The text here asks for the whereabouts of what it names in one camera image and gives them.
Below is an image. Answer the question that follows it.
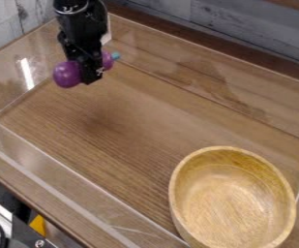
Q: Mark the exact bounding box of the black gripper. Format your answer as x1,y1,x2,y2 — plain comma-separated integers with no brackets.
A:
54,3,107,84

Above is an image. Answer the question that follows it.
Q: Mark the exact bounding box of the purple toy eggplant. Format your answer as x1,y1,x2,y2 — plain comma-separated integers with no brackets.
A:
53,50,121,88

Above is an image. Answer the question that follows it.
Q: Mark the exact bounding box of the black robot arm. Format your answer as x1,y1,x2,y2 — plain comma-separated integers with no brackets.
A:
54,0,107,88

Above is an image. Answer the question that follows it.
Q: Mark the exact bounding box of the brown wooden bowl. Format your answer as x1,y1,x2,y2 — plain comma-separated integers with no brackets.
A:
169,146,296,248

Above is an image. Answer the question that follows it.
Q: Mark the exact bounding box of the yellow black equipment base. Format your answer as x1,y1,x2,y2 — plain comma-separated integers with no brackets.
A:
0,184,83,248

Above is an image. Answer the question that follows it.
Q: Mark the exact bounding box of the clear acrylic corner bracket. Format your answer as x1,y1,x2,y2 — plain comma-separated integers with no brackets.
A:
102,15,113,45

